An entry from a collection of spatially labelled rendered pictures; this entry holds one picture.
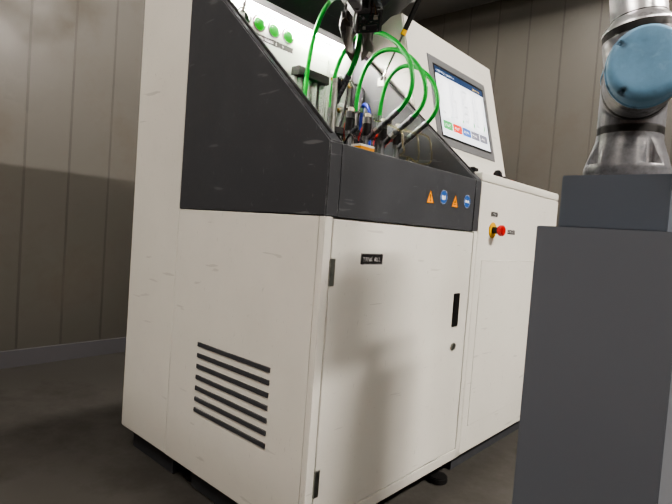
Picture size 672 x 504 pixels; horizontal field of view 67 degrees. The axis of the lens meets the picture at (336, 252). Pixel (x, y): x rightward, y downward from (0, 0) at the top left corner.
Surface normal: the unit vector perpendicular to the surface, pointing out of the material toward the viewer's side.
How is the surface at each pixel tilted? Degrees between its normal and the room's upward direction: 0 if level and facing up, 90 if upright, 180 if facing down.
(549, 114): 90
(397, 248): 90
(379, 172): 90
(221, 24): 90
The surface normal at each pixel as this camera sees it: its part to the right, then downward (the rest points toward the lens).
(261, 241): -0.67, -0.02
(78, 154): 0.76, 0.08
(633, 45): -0.41, 0.14
